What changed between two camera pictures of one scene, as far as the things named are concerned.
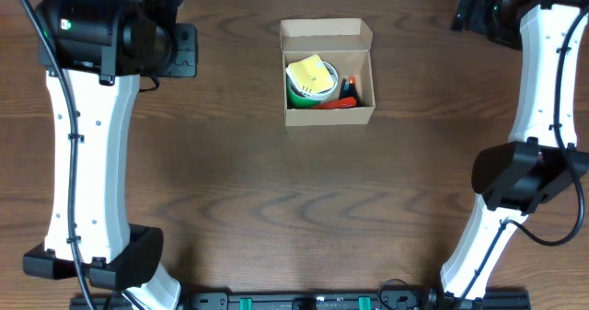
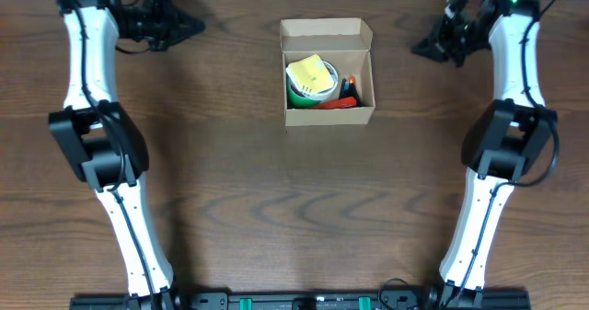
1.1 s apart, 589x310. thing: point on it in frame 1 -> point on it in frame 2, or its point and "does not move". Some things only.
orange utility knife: (340, 103) does not move
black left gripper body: (185, 51) -> (165, 28)
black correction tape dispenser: (349, 90) does not move
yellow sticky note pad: (312, 74) does not move
